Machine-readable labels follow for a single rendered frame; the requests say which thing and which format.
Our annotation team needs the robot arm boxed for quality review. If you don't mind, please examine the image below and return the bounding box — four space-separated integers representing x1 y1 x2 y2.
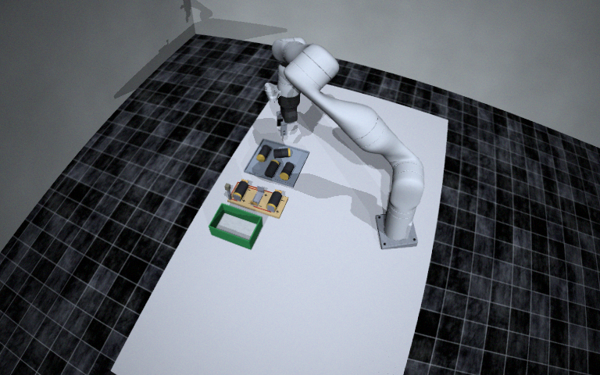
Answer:
272 37 424 241

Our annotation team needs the black battery with gold end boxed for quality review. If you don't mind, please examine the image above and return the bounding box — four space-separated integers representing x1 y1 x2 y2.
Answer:
267 191 282 211
256 145 271 162
265 159 279 178
274 148 291 158
280 162 295 180
234 181 248 199

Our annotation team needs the green open-top box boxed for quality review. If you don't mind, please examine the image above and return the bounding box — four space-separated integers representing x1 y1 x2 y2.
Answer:
209 203 262 250

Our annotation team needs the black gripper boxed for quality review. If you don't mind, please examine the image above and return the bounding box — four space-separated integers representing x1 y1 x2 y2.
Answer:
265 80 301 136

